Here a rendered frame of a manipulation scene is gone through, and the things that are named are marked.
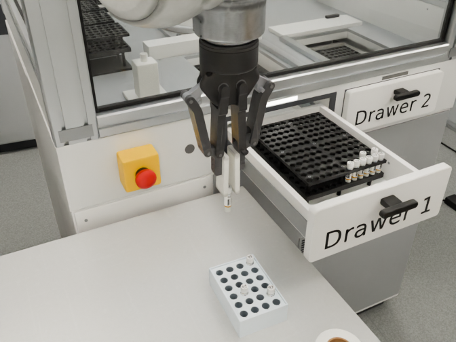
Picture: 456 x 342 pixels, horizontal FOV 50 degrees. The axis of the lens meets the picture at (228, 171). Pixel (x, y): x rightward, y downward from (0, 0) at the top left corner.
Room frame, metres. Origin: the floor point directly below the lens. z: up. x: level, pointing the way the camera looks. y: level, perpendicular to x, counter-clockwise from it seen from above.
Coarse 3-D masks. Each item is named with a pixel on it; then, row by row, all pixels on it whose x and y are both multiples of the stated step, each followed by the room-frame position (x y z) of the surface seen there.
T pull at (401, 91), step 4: (400, 88) 1.08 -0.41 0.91; (396, 92) 1.06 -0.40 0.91; (400, 92) 1.06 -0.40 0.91; (404, 92) 1.05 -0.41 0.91; (408, 92) 1.05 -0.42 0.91; (412, 92) 1.05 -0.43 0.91; (416, 92) 1.06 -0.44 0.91; (396, 96) 1.04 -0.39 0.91; (400, 96) 1.04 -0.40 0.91; (404, 96) 1.04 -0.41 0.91; (408, 96) 1.05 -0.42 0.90; (412, 96) 1.05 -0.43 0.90; (396, 100) 1.03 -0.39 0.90
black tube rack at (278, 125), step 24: (288, 120) 0.94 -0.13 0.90; (312, 120) 0.95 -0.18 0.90; (264, 144) 0.84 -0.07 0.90; (288, 144) 0.84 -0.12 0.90; (312, 144) 0.84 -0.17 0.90; (336, 144) 0.84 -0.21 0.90; (360, 144) 0.84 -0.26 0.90; (288, 168) 0.80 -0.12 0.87; (312, 168) 0.75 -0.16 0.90; (312, 192) 0.73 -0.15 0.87
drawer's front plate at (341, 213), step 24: (432, 168) 0.71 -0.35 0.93; (360, 192) 0.64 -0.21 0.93; (384, 192) 0.65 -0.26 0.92; (408, 192) 0.68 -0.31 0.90; (432, 192) 0.70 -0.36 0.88; (312, 216) 0.59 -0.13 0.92; (336, 216) 0.61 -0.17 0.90; (360, 216) 0.63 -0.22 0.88; (408, 216) 0.68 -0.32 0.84; (432, 216) 0.71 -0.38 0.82; (312, 240) 0.59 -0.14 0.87; (336, 240) 0.61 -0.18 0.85; (360, 240) 0.64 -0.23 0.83
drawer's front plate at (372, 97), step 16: (400, 80) 1.09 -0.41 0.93; (416, 80) 1.10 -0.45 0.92; (432, 80) 1.13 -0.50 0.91; (352, 96) 1.02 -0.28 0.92; (368, 96) 1.04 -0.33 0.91; (384, 96) 1.06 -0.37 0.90; (416, 96) 1.11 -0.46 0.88; (432, 96) 1.14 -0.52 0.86; (352, 112) 1.02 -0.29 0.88; (368, 112) 1.05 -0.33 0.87; (384, 112) 1.07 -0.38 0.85; (416, 112) 1.12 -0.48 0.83; (368, 128) 1.05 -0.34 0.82
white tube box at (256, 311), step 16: (224, 272) 0.59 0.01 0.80; (240, 272) 0.59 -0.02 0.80; (256, 272) 0.60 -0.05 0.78; (224, 288) 0.56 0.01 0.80; (256, 288) 0.56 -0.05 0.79; (224, 304) 0.54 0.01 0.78; (240, 304) 0.53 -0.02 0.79; (256, 304) 0.52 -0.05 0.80; (272, 304) 0.52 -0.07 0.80; (240, 320) 0.49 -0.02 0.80; (256, 320) 0.50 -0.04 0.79; (272, 320) 0.51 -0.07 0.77; (240, 336) 0.49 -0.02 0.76
